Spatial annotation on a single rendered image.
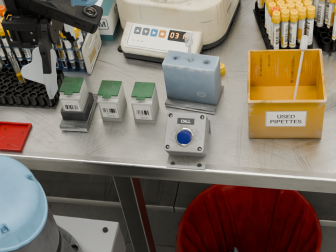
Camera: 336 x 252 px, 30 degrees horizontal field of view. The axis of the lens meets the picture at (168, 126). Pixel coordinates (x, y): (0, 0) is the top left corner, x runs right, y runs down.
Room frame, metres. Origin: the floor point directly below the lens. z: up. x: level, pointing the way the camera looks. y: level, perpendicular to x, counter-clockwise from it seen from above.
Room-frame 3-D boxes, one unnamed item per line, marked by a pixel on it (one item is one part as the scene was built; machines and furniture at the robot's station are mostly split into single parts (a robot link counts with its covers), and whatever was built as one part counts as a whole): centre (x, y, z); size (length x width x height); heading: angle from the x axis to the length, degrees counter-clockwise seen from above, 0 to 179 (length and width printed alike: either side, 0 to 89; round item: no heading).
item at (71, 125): (0.86, 0.17, 0.89); 0.09 x 0.05 x 0.04; 164
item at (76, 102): (0.86, 0.17, 0.92); 0.05 x 0.04 x 0.06; 164
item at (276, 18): (0.93, -0.24, 0.93); 0.02 x 0.02 x 0.11
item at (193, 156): (0.75, -0.04, 0.92); 0.13 x 0.07 x 0.08; 163
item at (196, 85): (0.86, -0.06, 0.92); 0.10 x 0.07 x 0.10; 65
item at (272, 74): (0.78, -0.22, 0.93); 0.13 x 0.13 x 0.10; 78
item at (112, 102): (0.85, 0.10, 0.91); 0.05 x 0.04 x 0.07; 163
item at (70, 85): (0.86, 0.17, 0.95); 0.05 x 0.04 x 0.01; 164
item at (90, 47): (1.04, 0.23, 0.91); 0.20 x 0.10 x 0.07; 73
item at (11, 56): (0.95, 0.28, 0.93); 0.01 x 0.01 x 0.10
